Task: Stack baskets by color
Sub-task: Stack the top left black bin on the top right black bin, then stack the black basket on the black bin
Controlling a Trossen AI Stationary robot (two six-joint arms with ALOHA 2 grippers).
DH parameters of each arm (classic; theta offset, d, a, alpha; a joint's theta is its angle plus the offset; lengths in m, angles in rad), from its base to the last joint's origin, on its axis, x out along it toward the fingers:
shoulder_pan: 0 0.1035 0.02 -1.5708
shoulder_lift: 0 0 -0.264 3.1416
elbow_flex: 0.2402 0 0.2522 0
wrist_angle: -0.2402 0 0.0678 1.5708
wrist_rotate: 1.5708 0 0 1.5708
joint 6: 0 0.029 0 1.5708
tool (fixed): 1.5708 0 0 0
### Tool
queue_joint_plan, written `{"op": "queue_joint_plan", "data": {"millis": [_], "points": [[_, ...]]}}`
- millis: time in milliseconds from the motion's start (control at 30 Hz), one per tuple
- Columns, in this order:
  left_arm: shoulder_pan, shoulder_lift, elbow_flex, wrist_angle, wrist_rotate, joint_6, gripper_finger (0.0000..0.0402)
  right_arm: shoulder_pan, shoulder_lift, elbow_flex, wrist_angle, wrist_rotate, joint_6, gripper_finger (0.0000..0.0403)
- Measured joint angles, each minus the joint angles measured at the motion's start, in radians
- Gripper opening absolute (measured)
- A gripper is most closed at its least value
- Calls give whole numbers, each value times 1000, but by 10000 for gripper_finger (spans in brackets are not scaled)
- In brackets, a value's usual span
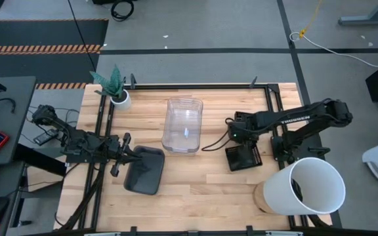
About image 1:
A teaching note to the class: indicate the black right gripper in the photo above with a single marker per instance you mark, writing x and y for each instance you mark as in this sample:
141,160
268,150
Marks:
244,129

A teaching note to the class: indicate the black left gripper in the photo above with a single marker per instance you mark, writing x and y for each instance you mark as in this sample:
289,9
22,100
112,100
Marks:
115,152

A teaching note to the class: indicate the smoke grey plastic bin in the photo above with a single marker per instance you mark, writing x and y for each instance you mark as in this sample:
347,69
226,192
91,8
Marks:
144,170
143,193

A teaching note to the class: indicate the clear plastic bin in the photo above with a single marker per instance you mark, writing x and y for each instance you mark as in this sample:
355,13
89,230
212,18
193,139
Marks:
180,150
182,124

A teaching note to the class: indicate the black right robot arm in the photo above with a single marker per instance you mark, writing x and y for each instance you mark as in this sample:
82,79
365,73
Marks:
294,119

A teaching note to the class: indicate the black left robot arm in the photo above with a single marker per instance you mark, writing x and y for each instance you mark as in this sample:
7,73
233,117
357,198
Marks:
74,141

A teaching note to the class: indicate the white plant pot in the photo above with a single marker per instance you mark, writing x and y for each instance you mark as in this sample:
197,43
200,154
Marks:
122,102

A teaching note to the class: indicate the round wooden base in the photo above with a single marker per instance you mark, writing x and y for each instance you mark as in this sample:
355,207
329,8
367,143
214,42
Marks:
258,198

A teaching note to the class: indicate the white cylindrical shade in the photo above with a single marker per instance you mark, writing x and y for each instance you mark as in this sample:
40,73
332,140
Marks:
284,190

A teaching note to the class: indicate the green artificial plant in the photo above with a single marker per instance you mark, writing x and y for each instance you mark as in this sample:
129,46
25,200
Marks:
112,83

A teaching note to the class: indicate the small black device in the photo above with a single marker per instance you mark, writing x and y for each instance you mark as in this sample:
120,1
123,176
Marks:
44,137

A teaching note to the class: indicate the grey side desk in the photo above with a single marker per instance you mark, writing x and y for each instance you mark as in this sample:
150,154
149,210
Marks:
15,108

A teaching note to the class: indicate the black floor mat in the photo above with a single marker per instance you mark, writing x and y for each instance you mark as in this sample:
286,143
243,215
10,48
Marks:
44,32

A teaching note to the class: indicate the grey table leg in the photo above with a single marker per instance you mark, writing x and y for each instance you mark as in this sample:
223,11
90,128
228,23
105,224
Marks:
369,20

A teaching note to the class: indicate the black aluminium table frame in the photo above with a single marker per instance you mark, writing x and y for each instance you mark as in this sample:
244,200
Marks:
195,86

